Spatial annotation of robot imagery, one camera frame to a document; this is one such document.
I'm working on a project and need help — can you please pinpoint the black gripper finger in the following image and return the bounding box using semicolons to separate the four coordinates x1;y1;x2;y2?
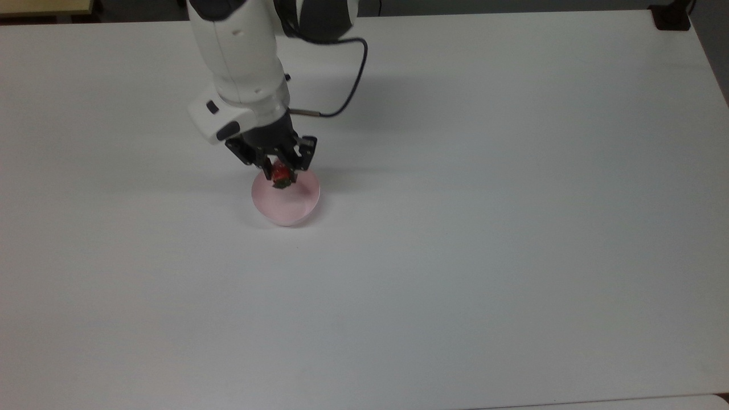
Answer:
288;136;318;182
225;138;275;180

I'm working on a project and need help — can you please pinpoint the red toy strawberry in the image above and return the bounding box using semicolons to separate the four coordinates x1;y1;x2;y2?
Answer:
271;161;294;190

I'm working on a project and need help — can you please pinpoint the yellowish wooden board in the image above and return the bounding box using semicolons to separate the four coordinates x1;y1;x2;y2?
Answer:
0;0;95;17

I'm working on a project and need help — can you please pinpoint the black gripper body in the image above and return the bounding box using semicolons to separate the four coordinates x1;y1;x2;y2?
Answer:
239;113;304;162

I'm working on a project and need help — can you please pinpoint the pink plastic bowl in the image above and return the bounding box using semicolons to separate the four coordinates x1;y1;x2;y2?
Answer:
251;168;321;227

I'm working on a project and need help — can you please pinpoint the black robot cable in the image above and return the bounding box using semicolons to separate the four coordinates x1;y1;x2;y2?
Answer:
288;37;368;118

